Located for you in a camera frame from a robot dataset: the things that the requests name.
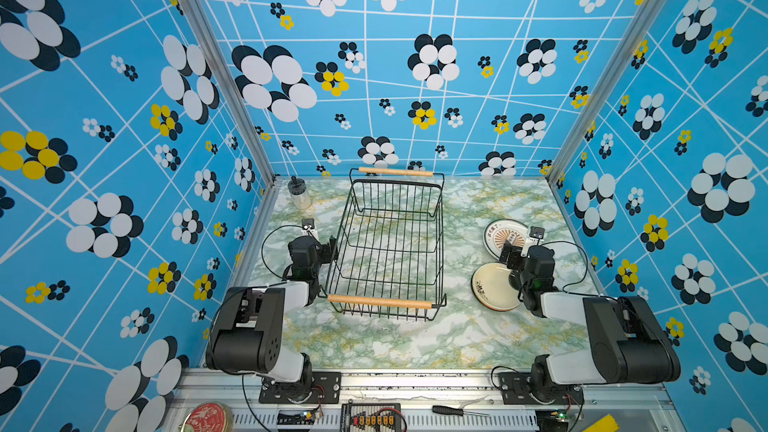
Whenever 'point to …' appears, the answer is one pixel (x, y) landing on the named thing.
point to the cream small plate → (491, 287)
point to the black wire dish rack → (387, 260)
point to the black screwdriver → (454, 411)
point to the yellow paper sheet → (606, 424)
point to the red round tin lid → (208, 417)
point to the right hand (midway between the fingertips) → (526, 244)
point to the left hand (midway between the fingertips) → (318, 236)
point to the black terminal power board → (370, 417)
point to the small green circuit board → (304, 418)
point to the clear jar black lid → (301, 198)
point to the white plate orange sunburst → (498, 232)
